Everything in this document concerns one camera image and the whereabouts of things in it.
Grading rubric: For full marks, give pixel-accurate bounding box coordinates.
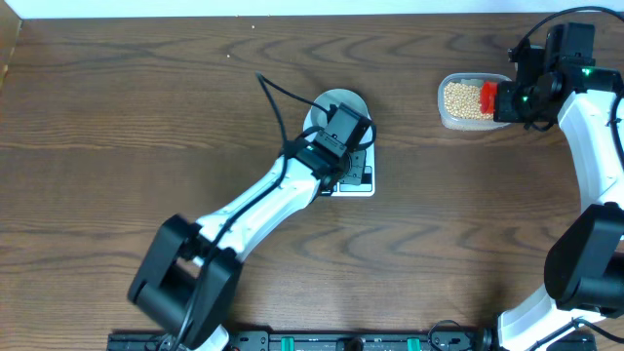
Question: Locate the red plastic measuring scoop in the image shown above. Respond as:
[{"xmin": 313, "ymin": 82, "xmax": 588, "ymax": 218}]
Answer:
[{"xmin": 480, "ymin": 81, "xmax": 497, "ymax": 114}]

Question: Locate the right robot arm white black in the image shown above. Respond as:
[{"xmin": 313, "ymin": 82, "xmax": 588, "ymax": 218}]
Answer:
[{"xmin": 484, "ymin": 65, "xmax": 623, "ymax": 350}]

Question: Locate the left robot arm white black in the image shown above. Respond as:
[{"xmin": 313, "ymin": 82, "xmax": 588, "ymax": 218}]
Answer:
[{"xmin": 128, "ymin": 140, "xmax": 344, "ymax": 350}]

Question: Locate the white digital kitchen scale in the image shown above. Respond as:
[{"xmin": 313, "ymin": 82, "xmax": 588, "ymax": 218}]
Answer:
[{"xmin": 303, "ymin": 107, "xmax": 375, "ymax": 197}]

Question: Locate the white round bowl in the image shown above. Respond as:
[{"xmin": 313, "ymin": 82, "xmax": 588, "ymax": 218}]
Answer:
[{"xmin": 303, "ymin": 89, "xmax": 371, "ymax": 130}]

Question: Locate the clear plastic soybean container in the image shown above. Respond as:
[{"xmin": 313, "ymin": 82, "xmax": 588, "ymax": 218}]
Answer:
[{"xmin": 438, "ymin": 73, "xmax": 510, "ymax": 132}]

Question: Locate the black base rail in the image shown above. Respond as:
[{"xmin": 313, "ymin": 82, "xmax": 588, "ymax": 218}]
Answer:
[{"xmin": 106, "ymin": 331, "xmax": 474, "ymax": 351}]

